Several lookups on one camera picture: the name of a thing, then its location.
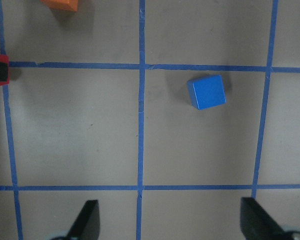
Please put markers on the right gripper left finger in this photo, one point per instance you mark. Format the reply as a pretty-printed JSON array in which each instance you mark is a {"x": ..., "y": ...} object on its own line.
[{"x": 87, "y": 224}]

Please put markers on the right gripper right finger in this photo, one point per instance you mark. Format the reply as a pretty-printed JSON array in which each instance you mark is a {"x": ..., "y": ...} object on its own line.
[{"x": 257, "y": 224}]

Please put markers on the red wooden block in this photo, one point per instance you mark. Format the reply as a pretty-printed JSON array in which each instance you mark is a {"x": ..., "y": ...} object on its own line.
[{"x": 6, "y": 70}]

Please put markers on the orange wooden block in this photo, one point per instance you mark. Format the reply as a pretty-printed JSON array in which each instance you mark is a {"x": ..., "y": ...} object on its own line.
[{"x": 65, "y": 5}]

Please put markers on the blue wooden block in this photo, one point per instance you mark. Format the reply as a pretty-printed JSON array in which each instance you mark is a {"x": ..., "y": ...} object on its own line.
[{"x": 206, "y": 92}]

